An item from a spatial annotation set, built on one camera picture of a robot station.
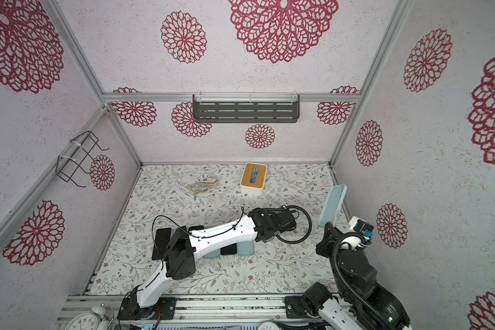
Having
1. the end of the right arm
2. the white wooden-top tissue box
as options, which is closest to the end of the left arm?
the end of the right arm

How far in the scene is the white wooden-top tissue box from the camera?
3.47 feet

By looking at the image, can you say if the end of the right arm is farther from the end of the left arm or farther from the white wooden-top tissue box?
the white wooden-top tissue box

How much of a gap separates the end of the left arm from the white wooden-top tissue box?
15.9 inches

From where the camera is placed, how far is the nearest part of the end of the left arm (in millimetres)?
638
